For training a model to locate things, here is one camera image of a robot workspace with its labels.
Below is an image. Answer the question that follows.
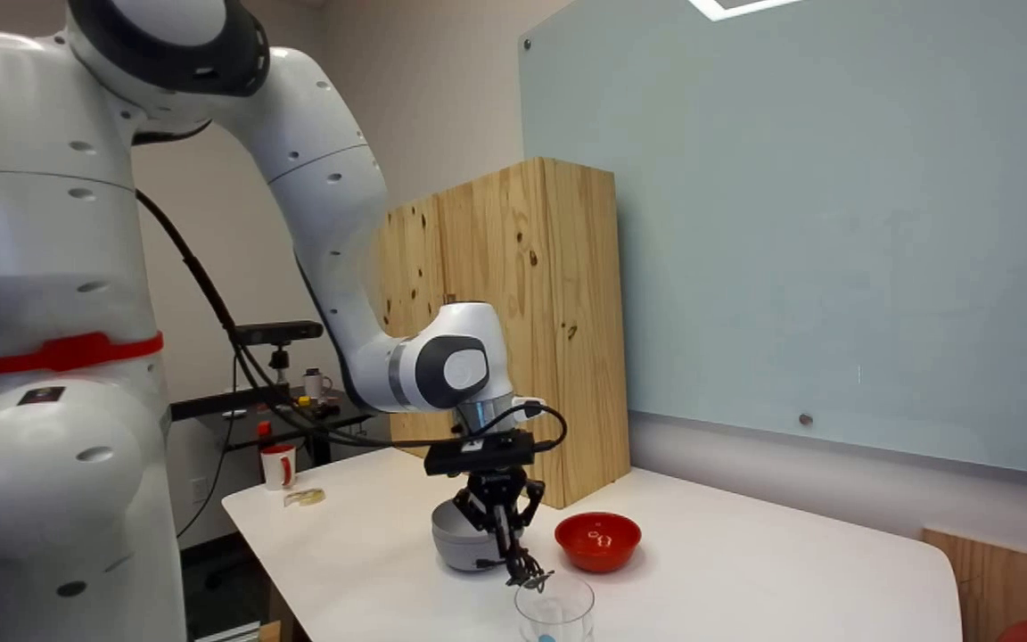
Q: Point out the clear glass cup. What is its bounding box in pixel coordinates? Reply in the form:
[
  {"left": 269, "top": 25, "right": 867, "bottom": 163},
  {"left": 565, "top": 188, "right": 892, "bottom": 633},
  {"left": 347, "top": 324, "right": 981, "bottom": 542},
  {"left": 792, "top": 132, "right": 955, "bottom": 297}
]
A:
[{"left": 509, "top": 573, "right": 599, "bottom": 642}]

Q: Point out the small yellowish disc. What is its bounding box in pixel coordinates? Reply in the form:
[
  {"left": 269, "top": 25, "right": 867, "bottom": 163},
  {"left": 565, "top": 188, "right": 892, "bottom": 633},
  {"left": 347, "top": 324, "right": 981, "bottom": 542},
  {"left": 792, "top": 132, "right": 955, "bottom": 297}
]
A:
[{"left": 281, "top": 486, "right": 330, "bottom": 513}]

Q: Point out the white and red cup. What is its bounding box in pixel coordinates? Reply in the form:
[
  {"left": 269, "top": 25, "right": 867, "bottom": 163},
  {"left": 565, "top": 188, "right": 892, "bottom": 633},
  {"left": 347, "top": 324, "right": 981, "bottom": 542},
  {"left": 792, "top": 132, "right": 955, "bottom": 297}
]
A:
[{"left": 257, "top": 437, "right": 303, "bottom": 497}]

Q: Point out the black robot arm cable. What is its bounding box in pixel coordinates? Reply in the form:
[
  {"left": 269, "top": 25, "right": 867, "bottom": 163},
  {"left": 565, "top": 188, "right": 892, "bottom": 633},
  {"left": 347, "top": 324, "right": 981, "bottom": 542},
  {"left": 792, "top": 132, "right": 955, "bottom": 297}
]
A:
[{"left": 128, "top": 185, "right": 575, "bottom": 455}]

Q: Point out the low wooden board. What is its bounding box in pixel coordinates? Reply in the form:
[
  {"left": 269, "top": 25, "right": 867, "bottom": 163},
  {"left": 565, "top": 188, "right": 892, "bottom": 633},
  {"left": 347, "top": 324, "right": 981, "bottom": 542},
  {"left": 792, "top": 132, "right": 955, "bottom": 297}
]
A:
[{"left": 918, "top": 524, "right": 1027, "bottom": 642}]

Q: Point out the black camera on stand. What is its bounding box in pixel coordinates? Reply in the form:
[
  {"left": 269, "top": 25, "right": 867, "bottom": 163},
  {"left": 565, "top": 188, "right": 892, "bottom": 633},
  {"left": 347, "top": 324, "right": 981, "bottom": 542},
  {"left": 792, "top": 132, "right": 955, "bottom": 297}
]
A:
[{"left": 223, "top": 314, "right": 329, "bottom": 393}]

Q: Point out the grey bowl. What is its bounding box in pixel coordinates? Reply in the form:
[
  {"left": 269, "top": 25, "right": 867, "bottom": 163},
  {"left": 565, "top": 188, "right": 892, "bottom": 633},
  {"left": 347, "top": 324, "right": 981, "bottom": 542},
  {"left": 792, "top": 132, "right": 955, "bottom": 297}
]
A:
[{"left": 426, "top": 497, "right": 514, "bottom": 577}]

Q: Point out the tall wooden panel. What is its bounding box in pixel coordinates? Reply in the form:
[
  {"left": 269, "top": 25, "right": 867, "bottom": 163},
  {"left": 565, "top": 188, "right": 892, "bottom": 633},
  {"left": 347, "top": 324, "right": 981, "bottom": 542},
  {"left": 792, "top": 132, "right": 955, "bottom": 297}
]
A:
[{"left": 370, "top": 157, "right": 635, "bottom": 513}]

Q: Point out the glass whiteboard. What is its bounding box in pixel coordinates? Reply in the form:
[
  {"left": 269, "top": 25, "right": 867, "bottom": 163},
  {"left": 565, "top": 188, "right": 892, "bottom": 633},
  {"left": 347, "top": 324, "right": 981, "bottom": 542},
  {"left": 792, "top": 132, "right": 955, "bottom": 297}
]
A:
[{"left": 515, "top": 0, "right": 1027, "bottom": 486}]

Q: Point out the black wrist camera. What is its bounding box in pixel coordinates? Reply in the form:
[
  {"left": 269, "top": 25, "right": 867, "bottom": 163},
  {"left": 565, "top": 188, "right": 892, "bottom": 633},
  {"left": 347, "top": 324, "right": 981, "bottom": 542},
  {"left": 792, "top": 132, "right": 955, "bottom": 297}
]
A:
[{"left": 422, "top": 436, "right": 471, "bottom": 480}]

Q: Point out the red bowl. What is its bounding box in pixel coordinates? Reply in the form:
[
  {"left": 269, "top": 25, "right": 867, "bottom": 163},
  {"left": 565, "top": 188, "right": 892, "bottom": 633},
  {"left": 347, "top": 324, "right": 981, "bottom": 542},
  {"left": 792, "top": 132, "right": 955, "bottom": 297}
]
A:
[{"left": 553, "top": 509, "right": 646, "bottom": 577}]

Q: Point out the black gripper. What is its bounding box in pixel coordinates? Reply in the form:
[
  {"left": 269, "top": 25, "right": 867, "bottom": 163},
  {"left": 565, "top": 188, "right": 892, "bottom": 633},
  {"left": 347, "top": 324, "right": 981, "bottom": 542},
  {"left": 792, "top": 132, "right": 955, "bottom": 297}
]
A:
[{"left": 454, "top": 428, "right": 546, "bottom": 587}]

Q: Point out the black side table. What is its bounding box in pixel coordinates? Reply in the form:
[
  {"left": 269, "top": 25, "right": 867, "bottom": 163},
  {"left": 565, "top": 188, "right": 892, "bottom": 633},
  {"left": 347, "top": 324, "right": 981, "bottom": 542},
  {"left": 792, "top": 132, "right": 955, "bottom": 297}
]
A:
[{"left": 164, "top": 381, "right": 392, "bottom": 470}]

